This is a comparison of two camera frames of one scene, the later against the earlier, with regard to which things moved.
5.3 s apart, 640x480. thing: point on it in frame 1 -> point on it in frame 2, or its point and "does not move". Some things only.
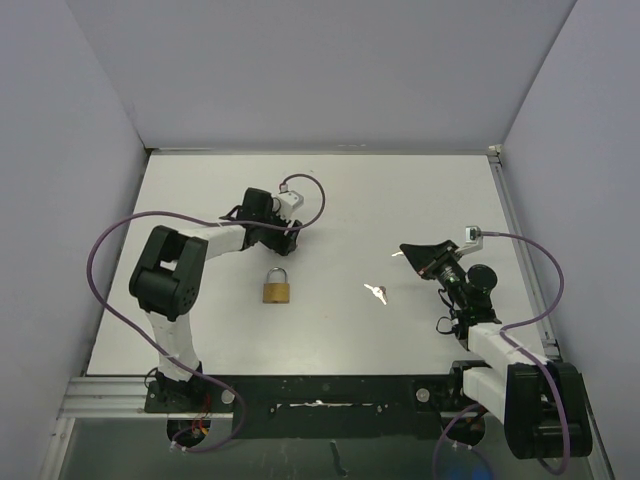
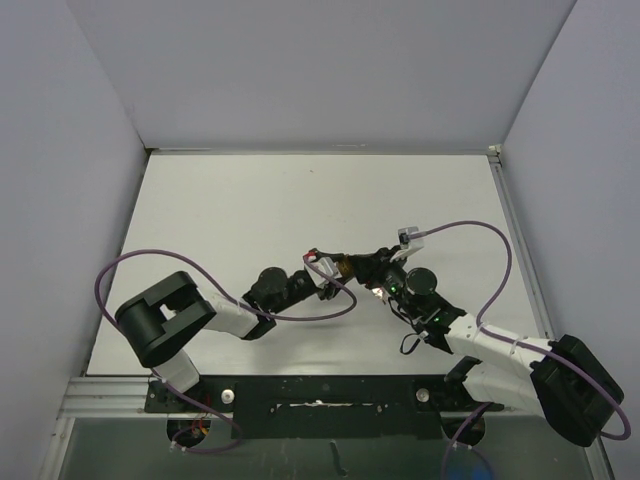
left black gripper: [283, 243] -> [330, 289]
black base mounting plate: [316, 406] does not move
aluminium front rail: [106, 398] does not move
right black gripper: [421, 257] -> [371, 268]
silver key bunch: [379, 291] does not move
